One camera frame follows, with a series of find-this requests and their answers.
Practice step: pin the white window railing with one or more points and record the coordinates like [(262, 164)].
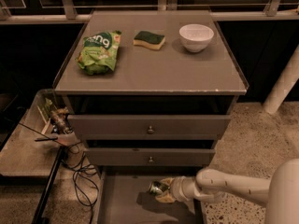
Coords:
[(16, 11)]

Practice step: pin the grey top drawer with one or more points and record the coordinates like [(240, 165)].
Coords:
[(149, 127)]

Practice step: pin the white bowl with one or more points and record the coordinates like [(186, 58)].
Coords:
[(195, 37)]

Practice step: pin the clutter inside bin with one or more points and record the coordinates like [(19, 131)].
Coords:
[(57, 117)]

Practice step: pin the grey middle drawer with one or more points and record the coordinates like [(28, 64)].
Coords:
[(150, 156)]

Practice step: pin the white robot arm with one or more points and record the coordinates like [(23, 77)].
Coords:
[(279, 194)]

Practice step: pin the green chip bag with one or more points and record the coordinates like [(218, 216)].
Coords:
[(99, 53)]

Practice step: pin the clear plastic bin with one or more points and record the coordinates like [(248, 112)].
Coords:
[(32, 147)]

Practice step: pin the green yellow sponge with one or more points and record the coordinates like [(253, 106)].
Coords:
[(149, 40)]

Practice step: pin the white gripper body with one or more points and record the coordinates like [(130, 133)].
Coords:
[(178, 188)]

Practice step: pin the grey drawer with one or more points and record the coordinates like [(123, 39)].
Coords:
[(150, 156), (149, 127), (125, 197)]

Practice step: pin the white diagonal pole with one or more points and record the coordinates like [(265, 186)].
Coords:
[(287, 79)]

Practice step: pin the grey drawer cabinet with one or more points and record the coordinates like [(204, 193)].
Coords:
[(168, 81)]

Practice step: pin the grey bottom drawer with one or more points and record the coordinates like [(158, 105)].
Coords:
[(125, 197)]

